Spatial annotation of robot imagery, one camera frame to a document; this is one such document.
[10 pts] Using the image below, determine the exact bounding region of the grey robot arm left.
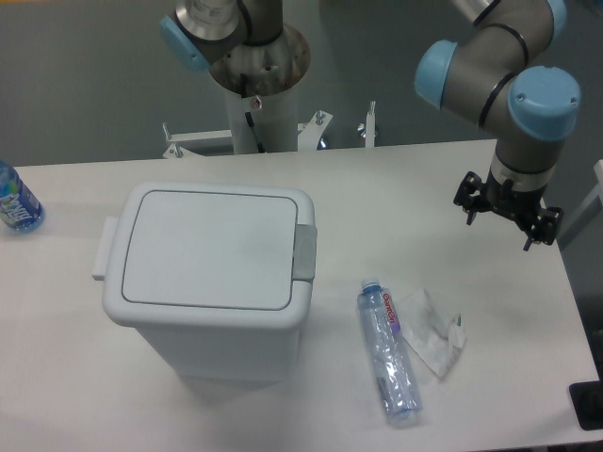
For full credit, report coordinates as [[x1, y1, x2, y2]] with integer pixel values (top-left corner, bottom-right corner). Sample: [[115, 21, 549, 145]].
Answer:
[[160, 1, 580, 245]]

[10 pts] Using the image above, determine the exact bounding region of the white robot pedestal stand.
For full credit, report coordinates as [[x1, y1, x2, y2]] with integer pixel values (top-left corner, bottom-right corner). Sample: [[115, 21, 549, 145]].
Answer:
[[161, 23, 381, 160]]

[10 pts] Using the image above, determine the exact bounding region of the white frame at right edge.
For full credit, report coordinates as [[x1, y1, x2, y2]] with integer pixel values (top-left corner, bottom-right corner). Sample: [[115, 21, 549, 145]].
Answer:
[[557, 160, 602, 250]]

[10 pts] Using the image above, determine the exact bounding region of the crumpled clear plastic wrapper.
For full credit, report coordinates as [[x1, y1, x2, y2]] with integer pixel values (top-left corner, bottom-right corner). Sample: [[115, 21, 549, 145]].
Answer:
[[398, 289, 466, 379]]

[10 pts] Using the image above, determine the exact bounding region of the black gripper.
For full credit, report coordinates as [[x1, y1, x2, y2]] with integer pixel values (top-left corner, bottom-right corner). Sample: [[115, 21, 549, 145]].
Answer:
[[453, 169, 564, 250]]

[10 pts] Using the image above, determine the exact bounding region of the crushed clear plastic bottle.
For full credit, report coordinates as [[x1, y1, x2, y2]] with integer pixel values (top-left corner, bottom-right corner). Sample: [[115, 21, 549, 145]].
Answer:
[[357, 278, 423, 428]]

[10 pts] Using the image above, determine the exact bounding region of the blue labelled water bottle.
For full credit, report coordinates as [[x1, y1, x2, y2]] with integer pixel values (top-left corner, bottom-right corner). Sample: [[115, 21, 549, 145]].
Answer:
[[1, 161, 45, 234]]

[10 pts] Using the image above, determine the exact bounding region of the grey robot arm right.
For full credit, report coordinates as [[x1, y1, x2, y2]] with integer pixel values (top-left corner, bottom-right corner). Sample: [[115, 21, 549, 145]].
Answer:
[[414, 1, 581, 232]]

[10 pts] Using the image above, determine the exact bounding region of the white trash can body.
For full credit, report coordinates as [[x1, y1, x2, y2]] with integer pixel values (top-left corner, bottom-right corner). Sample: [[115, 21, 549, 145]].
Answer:
[[102, 182, 318, 382]]

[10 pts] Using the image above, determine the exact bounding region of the white trash can lid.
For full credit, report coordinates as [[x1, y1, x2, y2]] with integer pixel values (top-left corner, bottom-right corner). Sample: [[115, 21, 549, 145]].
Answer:
[[122, 190, 298, 311]]

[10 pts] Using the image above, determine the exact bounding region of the grey lid push button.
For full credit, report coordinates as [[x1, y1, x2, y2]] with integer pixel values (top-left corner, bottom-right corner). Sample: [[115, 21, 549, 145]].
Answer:
[[292, 224, 318, 283]]

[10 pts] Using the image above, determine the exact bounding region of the black device at table edge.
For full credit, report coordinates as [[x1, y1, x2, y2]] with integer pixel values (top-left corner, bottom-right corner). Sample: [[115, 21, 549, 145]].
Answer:
[[569, 380, 602, 431]]

